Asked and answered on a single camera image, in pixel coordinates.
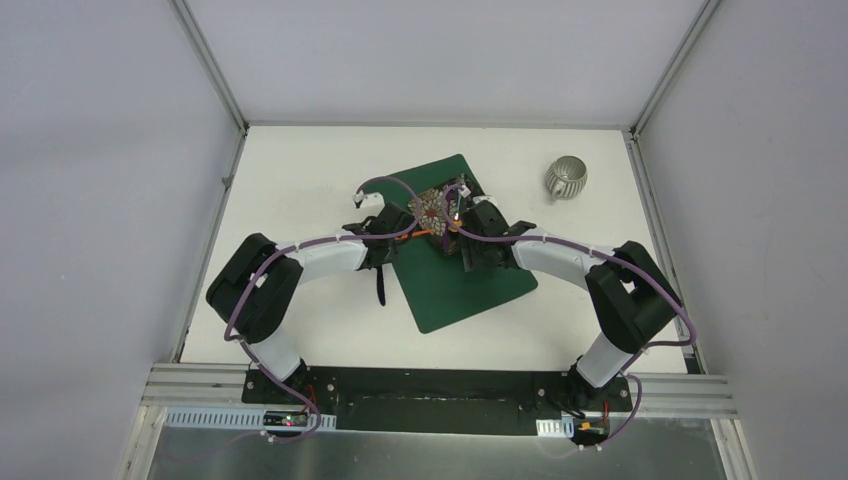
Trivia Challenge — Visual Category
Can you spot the orange plastic fork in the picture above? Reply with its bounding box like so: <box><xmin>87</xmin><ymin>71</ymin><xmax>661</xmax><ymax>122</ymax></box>
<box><xmin>395</xmin><ymin>230</ymin><xmax>421</xmax><ymax>241</ymax></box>

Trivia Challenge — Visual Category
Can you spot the black floral square plate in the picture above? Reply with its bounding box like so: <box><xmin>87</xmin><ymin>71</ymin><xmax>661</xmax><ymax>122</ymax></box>
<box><xmin>407</xmin><ymin>174</ymin><xmax>485</xmax><ymax>256</ymax></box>

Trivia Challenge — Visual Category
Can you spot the blue plastic knife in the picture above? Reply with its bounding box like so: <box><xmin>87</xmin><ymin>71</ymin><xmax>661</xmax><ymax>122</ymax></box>
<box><xmin>375</xmin><ymin>266</ymin><xmax>387</xmax><ymax>307</ymax></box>

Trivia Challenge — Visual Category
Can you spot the purple metallic fork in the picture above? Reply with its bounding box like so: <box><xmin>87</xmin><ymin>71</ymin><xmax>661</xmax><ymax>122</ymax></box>
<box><xmin>442</xmin><ymin>182</ymin><xmax>467</xmax><ymax>256</ymax></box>

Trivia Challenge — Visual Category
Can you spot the grey ribbed mug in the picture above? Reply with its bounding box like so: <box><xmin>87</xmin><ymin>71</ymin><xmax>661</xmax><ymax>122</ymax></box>
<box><xmin>544</xmin><ymin>156</ymin><xmax>588</xmax><ymax>200</ymax></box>

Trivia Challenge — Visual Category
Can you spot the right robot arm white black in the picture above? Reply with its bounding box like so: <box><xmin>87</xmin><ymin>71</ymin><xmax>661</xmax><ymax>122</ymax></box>
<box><xmin>459</xmin><ymin>200</ymin><xmax>681</xmax><ymax>410</ymax></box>

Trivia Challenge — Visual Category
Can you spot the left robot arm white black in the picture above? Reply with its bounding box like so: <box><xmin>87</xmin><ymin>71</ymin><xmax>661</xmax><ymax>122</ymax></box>
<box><xmin>205</xmin><ymin>203</ymin><xmax>418</xmax><ymax>405</ymax></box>

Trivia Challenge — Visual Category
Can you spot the green placemat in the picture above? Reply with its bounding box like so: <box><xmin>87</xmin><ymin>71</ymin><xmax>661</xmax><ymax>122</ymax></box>
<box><xmin>392</xmin><ymin>154</ymin><xmax>538</xmax><ymax>334</ymax></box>

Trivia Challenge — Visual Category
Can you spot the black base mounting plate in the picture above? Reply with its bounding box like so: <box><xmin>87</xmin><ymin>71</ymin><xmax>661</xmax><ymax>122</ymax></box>
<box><xmin>241</xmin><ymin>366</ymin><xmax>634</xmax><ymax>439</ymax></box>

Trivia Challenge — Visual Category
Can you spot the right electronics board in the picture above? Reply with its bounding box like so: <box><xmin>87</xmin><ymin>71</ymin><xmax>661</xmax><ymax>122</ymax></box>
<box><xmin>574</xmin><ymin>418</ymin><xmax>610</xmax><ymax>441</ymax></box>

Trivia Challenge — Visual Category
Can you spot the electronics board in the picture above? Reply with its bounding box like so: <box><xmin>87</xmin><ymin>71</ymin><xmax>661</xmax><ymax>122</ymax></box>
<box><xmin>263</xmin><ymin>411</ymin><xmax>309</xmax><ymax>428</ymax></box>
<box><xmin>574</xmin><ymin>418</ymin><xmax>610</xmax><ymax>441</ymax></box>

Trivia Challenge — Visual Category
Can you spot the left electronics board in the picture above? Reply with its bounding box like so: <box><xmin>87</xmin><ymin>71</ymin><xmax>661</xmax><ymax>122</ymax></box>
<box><xmin>263</xmin><ymin>411</ymin><xmax>309</xmax><ymax>428</ymax></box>

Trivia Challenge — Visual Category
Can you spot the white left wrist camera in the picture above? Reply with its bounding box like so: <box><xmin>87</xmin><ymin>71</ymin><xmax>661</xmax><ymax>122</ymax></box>
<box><xmin>353</xmin><ymin>191</ymin><xmax>385</xmax><ymax>209</ymax></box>

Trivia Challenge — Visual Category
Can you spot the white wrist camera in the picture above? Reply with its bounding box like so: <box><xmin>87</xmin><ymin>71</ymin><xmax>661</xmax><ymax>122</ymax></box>
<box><xmin>470</xmin><ymin>195</ymin><xmax>498</xmax><ymax>206</ymax></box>
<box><xmin>353</xmin><ymin>191</ymin><xmax>385</xmax><ymax>209</ymax></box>

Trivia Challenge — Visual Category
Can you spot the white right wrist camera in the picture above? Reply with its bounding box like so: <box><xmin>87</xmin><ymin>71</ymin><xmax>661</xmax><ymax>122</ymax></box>
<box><xmin>470</xmin><ymin>195</ymin><xmax>498</xmax><ymax>206</ymax></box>

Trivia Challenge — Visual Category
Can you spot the aluminium frame rail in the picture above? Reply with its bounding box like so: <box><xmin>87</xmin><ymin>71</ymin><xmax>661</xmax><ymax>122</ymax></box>
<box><xmin>623</xmin><ymin>130</ymin><xmax>758</xmax><ymax>479</ymax></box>

